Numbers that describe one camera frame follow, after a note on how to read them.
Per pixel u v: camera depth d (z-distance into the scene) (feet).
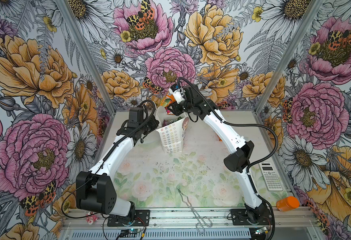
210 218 2.47
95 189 1.38
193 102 2.12
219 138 1.96
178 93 2.39
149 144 3.38
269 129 3.65
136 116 2.06
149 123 2.41
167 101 2.54
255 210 2.10
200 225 2.41
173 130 2.69
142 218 2.41
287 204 2.33
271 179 2.81
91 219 2.35
